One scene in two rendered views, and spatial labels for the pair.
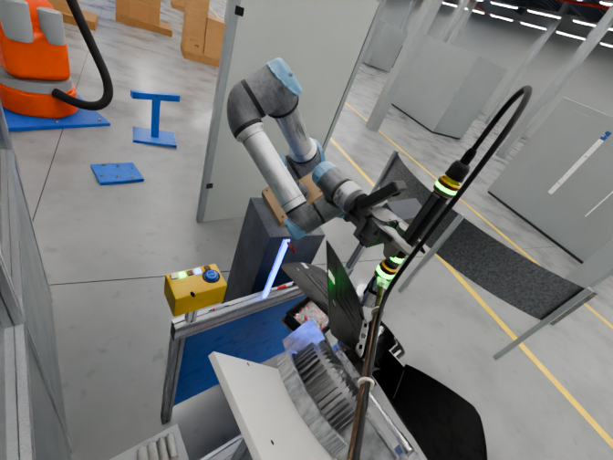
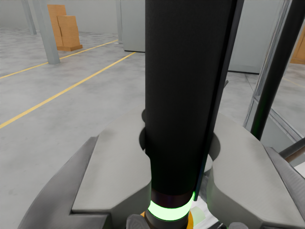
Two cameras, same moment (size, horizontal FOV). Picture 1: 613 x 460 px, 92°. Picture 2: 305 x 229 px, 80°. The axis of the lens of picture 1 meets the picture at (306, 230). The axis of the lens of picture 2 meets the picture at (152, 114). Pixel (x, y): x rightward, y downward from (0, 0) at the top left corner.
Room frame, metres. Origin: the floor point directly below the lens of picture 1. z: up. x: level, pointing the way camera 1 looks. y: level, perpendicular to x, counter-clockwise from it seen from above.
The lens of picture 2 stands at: (0.65, -0.16, 1.56)
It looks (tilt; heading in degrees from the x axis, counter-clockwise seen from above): 30 degrees down; 233
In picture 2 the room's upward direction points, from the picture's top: 1 degrees clockwise
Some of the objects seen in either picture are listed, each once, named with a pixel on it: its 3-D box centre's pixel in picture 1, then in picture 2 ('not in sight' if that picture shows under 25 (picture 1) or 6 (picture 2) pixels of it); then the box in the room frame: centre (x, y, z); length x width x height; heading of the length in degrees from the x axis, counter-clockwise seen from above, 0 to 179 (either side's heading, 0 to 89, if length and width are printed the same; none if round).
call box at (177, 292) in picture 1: (195, 289); not in sight; (0.59, 0.25, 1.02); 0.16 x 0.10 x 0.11; 140
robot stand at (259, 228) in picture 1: (263, 281); not in sight; (1.22, 0.11, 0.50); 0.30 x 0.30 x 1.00; 40
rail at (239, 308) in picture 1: (279, 294); not in sight; (0.90, -0.01, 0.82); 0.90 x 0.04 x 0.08; 140
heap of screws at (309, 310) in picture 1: (314, 318); not in sight; (0.85, -0.18, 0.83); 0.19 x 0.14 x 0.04; 156
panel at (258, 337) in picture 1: (259, 339); not in sight; (0.90, -0.01, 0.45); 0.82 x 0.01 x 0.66; 140
